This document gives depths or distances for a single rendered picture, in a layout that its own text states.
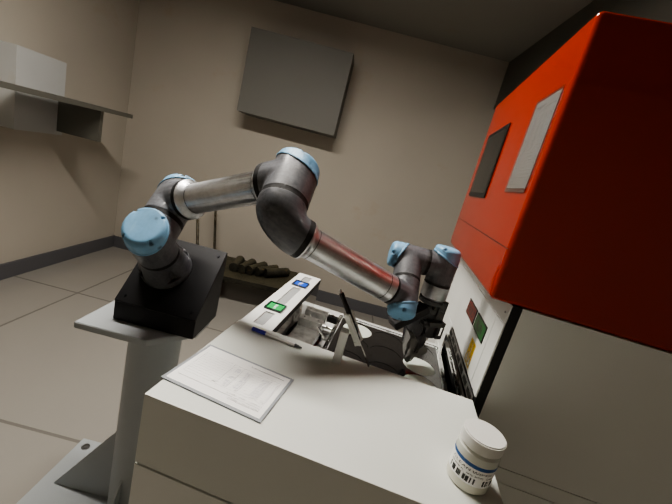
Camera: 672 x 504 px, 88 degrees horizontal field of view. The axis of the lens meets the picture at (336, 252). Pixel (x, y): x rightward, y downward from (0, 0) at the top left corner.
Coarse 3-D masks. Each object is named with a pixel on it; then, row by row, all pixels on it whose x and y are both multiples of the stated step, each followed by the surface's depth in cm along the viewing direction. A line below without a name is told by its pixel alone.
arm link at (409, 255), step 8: (392, 248) 97; (400, 248) 96; (408, 248) 96; (416, 248) 97; (424, 248) 98; (392, 256) 96; (400, 256) 96; (408, 256) 95; (416, 256) 96; (424, 256) 96; (392, 264) 97; (400, 264) 95; (408, 264) 94; (416, 264) 94; (424, 264) 96; (408, 272) 92; (416, 272) 93; (424, 272) 97
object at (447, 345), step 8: (448, 336) 126; (448, 344) 120; (440, 352) 128; (448, 352) 117; (440, 360) 125; (456, 360) 109; (440, 368) 121; (456, 368) 104; (448, 376) 112; (456, 376) 100; (448, 384) 108; (456, 384) 98; (456, 392) 96; (464, 392) 92
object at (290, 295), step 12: (300, 276) 142; (288, 288) 126; (300, 288) 129; (276, 300) 113; (288, 300) 117; (300, 300) 119; (252, 312) 101; (264, 312) 104; (276, 312) 105; (288, 312) 107; (264, 324) 96; (276, 324) 98
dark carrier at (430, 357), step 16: (336, 336) 113; (384, 336) 123; (400, 336) 126; (352, 352) 106; (368, 352) 108; (384, 352) 111; (400, 352) 114; (432, 352) 120; (384, 368) 102; (400, 368) 104
